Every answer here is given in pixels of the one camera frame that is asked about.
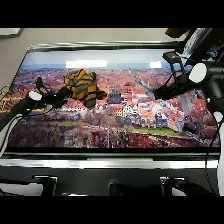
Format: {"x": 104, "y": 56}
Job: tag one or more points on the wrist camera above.
{"x": 40, "y": 84}
{"x": 173, "y": 60}

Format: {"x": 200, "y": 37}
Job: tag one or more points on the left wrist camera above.
{"x": 40, "y": 84}

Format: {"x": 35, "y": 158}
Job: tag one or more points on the yellow grey striped garment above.
{"x": 81, "y": 86}

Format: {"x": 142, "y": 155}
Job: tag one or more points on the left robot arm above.
{"x": 20, "y": 108}

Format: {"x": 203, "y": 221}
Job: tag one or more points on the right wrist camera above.
{"x": 173, "y": 60}

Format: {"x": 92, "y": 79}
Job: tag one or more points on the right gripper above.
{"x": 168, "y": 90}

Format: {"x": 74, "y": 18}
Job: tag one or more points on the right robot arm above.
{"x": 213, "y": 80}

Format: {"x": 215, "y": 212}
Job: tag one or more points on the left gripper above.
{"x": 61, "y": 96}

